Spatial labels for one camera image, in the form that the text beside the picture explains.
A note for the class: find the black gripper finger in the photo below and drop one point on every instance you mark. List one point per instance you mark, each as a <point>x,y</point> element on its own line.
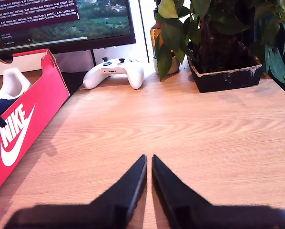
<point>130,188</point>
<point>167,190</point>

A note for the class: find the blue suede shoe white stripes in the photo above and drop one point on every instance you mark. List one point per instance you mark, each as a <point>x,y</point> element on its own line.
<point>13,81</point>

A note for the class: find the red shoebox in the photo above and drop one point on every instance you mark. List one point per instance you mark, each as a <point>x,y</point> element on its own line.
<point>37,107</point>

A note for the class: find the white game controller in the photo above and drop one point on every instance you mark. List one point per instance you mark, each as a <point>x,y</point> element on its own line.
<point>114,71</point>

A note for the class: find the small pale round pot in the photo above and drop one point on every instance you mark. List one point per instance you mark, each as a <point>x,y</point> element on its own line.
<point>174,65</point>

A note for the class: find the black square planter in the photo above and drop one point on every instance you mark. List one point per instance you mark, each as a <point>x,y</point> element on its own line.
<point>228,80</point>

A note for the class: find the amber pump bottle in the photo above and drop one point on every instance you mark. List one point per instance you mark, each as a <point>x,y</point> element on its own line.
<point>155,35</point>

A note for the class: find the green leafy houseplant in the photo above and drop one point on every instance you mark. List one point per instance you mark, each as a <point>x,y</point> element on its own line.
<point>218,21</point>

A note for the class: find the wide black computer monitor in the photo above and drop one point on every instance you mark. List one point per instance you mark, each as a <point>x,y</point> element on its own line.
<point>61,23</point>

